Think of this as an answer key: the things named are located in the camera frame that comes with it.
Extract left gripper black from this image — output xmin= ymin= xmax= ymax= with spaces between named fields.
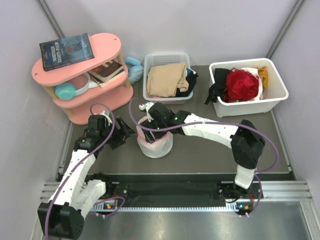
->
xmin=100 ymin=116 xmax=137 ymax=150

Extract pink white mesh laundry bag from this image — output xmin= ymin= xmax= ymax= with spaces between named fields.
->
xmin=136 ymin=125 xmax=174 ymax=159

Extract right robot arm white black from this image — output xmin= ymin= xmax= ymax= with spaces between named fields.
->
xmin=139 ymin=102 xmax=266 ymax=201

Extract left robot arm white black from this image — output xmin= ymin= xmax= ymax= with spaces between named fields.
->
xmin=37 ymin=113 xmax=135 ymax=240

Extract black bra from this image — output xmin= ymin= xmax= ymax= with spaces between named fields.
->
xmin=205 ymin=68 xmax=230 ymax=105

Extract red lace bra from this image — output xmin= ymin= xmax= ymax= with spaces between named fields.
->
xmin=223 ymin=68 xmax=260 ymax=103

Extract pink three-tier shelf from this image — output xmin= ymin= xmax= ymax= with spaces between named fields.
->
xmin=32 ymin=33 xmax=134 ymax=125

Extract beige folded garment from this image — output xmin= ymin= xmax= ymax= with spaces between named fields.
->
xmin=147 ymin=62 xmax=189 ymax=97

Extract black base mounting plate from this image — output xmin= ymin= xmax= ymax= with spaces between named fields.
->
xmin=107 ymin=174 xmax=261 ymax=208

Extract light blue headphones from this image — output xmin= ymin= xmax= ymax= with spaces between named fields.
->
xmin=124 ymin=56 xmax=144 ymax=85

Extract brown book on shelf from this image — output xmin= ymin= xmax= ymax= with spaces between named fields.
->
xmin=88 ymin=60 xmax=126 ymax=88

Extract teal white headphones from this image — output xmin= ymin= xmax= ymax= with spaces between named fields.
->
xmin=54 ymin=72 xmax=99 ymax=101

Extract black garment in basket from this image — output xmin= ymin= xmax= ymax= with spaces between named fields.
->
xmin=175 ymin=67 xmax=198 ymax=98

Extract grey perforated plastic basket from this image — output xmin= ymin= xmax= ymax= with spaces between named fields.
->
xmin=142 ymin=51 xmax=194 ymax=105

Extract dark blue hardcover book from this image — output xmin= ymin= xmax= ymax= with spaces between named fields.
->
xmin=39 ymin=33 xmax=95 ymax=72

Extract white garment in bin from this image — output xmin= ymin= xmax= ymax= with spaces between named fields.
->
xmin=242 ymin=67 xmax=264 ymax=102

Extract mustard yellow garment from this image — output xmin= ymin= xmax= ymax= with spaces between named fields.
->
xmin=257 ymin=66 xmax=269 ymax=90

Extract white plastic bin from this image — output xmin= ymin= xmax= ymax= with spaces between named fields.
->
xmin=209 ymin=58 xmax=289 ymax=118

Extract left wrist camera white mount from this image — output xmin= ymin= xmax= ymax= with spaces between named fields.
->
xmin=100 ymin=110 xmax=113 ymax=125

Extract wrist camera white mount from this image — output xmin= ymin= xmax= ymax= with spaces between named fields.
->
xmin=139 ymin=102 xmax=154 ymax=122
xmin=100 ymin=110 xmax=113 ymax=125

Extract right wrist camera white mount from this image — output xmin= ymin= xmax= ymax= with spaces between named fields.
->
xmin=139 ymin=102 xmax=154 ymax=122

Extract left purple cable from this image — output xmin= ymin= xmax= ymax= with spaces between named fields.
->
xmin=43 ymin=102 xmax=126 ymax=240

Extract purple cable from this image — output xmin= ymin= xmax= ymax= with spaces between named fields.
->
xmin=43 ymin=102 xmax=126 ymax=240
xmin=128 ymin=97 xmax=280 ymax=216

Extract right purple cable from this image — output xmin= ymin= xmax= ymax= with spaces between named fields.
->
xmin=128 ymin=97 xmax=280 ymax=216

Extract aluminium rail with cable duct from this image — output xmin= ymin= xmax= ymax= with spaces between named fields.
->
xmin=39 ymin=180 xmax=314 ymax=213

